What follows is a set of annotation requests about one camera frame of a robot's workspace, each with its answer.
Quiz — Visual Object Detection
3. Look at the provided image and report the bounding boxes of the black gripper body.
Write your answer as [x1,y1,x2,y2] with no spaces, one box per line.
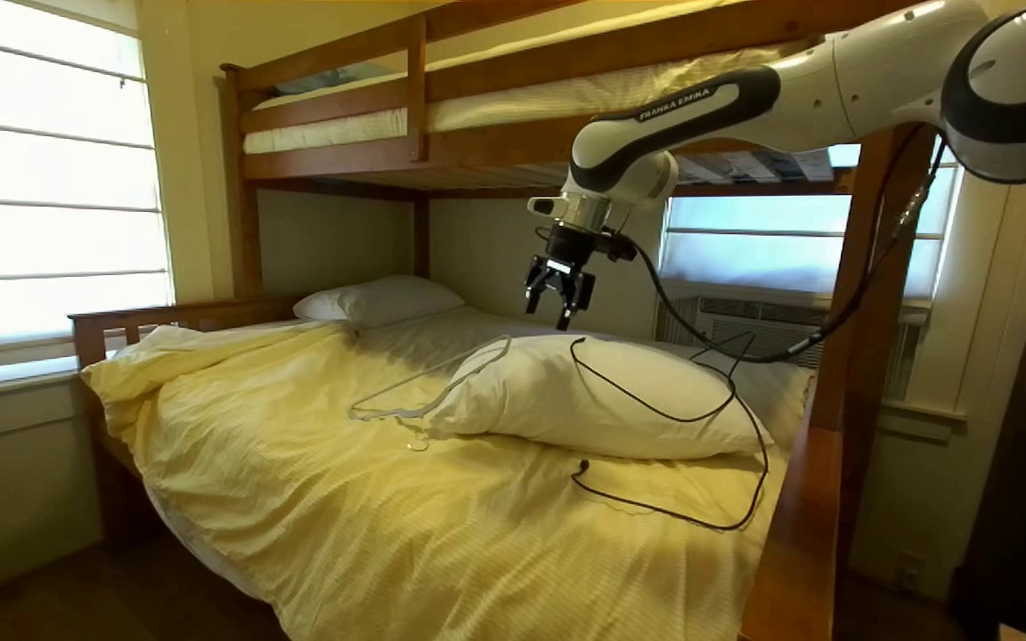
[539,228,639,294]

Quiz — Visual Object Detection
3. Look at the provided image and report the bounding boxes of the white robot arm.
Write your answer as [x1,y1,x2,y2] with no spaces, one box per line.
[525,0,1026,327]

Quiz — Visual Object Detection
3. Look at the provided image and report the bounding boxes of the white front pillow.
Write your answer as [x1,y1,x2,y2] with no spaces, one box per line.
[398,332,774,463]

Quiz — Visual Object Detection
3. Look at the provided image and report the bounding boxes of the white pillow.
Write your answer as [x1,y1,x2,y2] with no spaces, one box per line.
[398,332,774,463]
[291,275,458,327]

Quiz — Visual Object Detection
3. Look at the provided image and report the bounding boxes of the white back pillow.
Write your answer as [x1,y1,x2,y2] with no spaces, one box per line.
[291,275,458,327]

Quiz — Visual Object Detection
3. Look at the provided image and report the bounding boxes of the upper bunk mattress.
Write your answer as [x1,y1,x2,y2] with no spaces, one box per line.
[238,42,821,156]

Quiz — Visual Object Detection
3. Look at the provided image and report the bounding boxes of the window air conditioner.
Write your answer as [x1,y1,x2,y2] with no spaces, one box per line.
[658,287,931,384]

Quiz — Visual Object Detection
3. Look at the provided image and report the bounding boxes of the yellow comforter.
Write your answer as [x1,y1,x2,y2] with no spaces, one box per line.
[87,312,812,641]

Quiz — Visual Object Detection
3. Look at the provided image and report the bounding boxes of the white window blind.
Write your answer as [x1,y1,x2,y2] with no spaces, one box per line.
[0,0,176,362]

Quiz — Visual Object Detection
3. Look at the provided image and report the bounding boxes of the wooden bunk bed frame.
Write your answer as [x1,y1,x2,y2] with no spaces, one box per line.
[70,0,925,641]

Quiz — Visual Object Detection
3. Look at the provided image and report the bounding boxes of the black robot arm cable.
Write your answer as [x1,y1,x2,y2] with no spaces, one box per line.
[627,120,950,366]

